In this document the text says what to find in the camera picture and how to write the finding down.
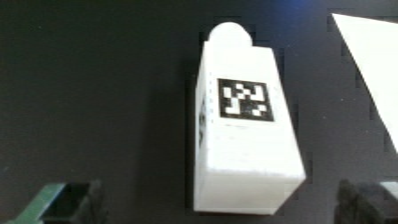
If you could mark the white sheet with AprilTags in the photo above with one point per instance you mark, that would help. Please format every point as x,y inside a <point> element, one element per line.
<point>369,36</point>

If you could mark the white table leg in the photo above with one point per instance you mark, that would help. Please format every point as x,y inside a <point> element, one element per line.
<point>247,163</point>

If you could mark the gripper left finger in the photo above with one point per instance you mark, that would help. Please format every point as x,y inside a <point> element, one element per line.
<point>66,204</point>

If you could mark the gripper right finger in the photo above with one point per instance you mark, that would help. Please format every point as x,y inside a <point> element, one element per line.
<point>366,203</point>

